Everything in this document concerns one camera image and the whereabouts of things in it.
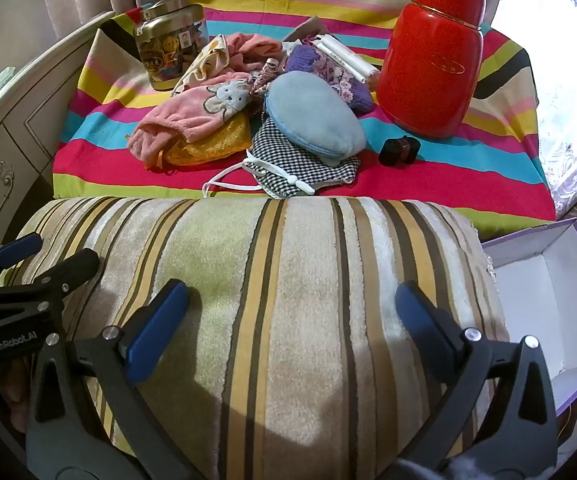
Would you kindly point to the white yellow printed cloth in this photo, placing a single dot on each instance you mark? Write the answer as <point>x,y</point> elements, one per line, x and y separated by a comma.
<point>203,67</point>

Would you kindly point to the red thermos flask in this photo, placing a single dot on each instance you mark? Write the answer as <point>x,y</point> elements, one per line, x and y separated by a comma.
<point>428,70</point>

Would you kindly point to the yellow glitter pouch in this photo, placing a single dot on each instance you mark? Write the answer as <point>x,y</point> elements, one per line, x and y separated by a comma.
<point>218,140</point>

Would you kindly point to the pink fleece bunny cloth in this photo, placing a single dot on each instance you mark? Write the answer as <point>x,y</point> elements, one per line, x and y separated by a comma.
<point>183,110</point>

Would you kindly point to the white plastic bag roll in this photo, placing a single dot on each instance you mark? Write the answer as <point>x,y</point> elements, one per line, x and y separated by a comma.
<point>353,62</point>

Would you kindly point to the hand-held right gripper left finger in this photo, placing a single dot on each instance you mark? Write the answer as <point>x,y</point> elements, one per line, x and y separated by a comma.
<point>156,330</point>

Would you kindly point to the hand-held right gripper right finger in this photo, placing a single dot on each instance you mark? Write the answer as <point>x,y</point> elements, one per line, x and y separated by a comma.
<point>426,330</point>

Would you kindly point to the purple patterned knit sock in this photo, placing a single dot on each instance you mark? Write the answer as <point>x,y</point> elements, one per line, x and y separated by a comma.
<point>338,80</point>

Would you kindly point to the gold lidded glass jar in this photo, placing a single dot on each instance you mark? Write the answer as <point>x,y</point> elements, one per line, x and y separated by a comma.
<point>168,55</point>

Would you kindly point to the beige striped plush blanket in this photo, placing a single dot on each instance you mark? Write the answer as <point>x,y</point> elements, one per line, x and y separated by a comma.
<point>288,310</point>

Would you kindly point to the small brown patterned cloth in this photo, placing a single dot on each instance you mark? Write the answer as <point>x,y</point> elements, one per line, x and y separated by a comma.
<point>267,72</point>

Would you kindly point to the pale flat packet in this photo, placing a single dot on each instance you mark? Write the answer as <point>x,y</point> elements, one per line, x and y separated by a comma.
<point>308,27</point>

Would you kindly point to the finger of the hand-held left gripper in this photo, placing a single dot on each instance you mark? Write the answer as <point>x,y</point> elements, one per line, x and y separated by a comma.
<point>18,249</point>
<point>76,265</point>

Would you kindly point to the white purple cardboard box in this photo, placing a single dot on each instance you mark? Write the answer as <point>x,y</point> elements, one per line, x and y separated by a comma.
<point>543,310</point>

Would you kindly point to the houndstooth face mask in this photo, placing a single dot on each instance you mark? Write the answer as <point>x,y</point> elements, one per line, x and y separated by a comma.
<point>278,152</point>

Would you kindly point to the colourful striped tablecloth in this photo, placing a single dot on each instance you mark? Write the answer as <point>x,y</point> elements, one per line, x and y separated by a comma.
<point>418,195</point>

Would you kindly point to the light blue soft pouch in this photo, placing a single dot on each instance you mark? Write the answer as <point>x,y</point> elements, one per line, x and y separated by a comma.
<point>308,110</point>

